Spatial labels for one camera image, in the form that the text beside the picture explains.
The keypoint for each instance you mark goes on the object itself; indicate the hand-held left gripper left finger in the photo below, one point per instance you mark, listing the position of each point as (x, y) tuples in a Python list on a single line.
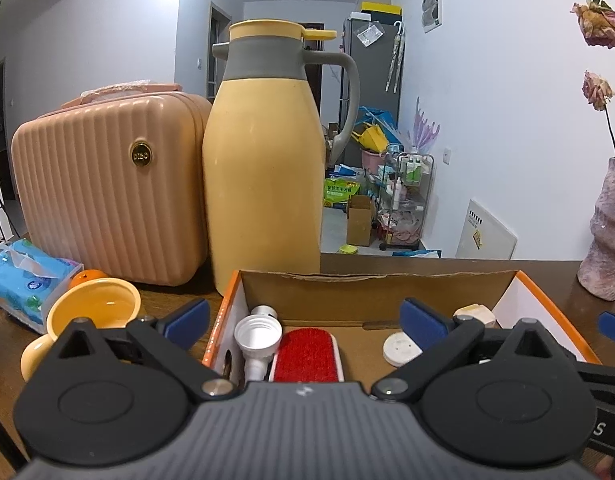
[(187, 321)]

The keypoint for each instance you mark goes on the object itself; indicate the small yellow-green container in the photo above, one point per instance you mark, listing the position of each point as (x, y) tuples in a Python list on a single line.
[(347, 249)]

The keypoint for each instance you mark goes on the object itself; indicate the yellow thermos jug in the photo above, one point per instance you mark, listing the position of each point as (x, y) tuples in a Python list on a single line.
[(262, 185)]

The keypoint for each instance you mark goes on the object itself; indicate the white wall socket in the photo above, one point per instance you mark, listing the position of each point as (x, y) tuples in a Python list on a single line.
[(448, 155)]

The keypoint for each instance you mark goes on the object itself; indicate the white scalloped cap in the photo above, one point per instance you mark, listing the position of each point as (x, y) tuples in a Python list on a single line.
[(257, 334)]

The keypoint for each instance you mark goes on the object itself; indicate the wall picture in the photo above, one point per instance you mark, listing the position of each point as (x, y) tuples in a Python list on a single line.
[(432, 6)]

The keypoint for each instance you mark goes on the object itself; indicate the blue tissue pack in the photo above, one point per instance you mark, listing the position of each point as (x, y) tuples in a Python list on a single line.
[(22, 285)]

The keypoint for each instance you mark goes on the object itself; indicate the hanging umbrellas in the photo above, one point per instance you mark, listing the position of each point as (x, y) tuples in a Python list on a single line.
[(396, 55)]

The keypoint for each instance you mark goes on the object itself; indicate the pink bucket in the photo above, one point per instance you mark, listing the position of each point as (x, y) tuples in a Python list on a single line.
[(373, 161)]

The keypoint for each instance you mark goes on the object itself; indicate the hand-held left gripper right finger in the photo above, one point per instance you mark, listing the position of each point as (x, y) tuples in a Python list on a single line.
[(422, 322)]

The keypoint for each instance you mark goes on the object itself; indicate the red cardboard box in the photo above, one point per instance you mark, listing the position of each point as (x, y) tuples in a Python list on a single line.
[(387, 295)]

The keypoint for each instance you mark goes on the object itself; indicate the white board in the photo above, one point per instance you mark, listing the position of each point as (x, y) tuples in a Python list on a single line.
[(487, 232)]

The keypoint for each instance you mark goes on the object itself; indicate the clear plastic bag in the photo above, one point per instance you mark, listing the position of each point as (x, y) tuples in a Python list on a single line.
[(370, 35)]

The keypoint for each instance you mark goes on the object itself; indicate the white round cap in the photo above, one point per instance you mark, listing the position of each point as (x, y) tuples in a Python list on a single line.
[(400, 351)]

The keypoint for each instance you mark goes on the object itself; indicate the yellow and black box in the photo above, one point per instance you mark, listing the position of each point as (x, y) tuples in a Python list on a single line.
[(382, 10)]

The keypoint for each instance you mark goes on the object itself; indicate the yellow mug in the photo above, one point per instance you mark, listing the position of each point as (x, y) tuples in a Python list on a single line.
[(97, 305)]

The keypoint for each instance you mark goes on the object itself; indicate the green bag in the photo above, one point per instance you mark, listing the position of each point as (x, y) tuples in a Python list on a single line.
[(341, 194)]

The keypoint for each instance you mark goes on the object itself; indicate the dark brown door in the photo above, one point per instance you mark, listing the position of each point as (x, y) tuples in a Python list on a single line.
[(316, 85)]

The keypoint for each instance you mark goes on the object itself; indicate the pink textured vase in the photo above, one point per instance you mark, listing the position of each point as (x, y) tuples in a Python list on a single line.
[(607, 240)]

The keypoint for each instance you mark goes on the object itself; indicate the brown cardboard carton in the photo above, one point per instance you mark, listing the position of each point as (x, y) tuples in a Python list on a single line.
[(360, 222)]

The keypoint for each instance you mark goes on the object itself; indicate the yellow watering can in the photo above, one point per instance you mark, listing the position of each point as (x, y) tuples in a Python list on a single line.
[(371, 139)]

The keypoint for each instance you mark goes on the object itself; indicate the bunch of dried roses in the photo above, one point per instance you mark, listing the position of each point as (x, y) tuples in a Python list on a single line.
[(597, 20)]

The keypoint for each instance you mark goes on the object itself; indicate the pink ribbed suitcase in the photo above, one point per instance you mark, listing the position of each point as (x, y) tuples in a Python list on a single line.
[(107, 200)]

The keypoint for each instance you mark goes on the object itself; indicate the red lint brush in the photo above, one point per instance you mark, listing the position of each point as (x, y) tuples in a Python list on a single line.
[(307, 355)]

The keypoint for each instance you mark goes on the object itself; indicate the person's right hand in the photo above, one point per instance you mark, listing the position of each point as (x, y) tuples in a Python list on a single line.
[(605, 469)]

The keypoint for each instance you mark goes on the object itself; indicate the grey fridge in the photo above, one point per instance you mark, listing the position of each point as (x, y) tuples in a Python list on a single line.
[(372, 75)]

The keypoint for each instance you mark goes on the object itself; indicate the small beige plastic piece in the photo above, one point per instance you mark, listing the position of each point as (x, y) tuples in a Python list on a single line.
[(477, 312)]

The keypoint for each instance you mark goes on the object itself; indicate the orange round fruit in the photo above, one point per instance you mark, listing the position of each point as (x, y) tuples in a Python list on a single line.
[(90, 276)]

